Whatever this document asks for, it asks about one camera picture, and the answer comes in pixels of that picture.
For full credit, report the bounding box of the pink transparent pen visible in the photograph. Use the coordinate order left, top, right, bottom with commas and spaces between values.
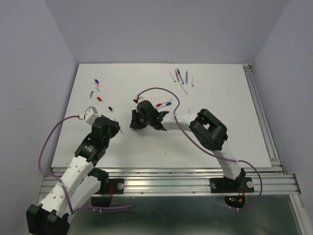
175, 70, 180, 83

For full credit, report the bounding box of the blue ballpoint pen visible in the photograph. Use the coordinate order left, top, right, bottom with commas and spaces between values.
176, 68, 184, 84

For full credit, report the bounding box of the light blue transparent pen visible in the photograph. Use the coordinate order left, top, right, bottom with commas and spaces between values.
185, 71, 188, 84

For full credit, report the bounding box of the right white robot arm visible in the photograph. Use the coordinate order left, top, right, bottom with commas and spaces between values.
130, 100, 246, 191

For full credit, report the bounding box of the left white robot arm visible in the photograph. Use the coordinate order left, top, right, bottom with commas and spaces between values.
26, 115, 120, 235

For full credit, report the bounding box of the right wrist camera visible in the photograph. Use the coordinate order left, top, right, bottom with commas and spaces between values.
133, 96, 142, 103

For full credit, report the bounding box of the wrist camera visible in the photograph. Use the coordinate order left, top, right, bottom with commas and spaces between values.
84, 106, 100, 125
133, 96, 142, 103

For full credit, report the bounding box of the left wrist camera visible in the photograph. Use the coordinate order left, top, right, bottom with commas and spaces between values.
84, 106, 100, 125

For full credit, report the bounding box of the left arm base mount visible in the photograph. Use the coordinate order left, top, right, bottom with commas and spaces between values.
88, 168, 125, 208

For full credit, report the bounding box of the aluminium rail frame front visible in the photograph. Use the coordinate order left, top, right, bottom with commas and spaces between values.
26, 167, 304, 235

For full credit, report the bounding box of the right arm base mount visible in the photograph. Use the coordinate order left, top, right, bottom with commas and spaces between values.
209, 168, 255, 211

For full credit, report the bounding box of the aluminium rail right side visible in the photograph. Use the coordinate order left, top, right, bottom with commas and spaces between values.
243, 64, 285, 174

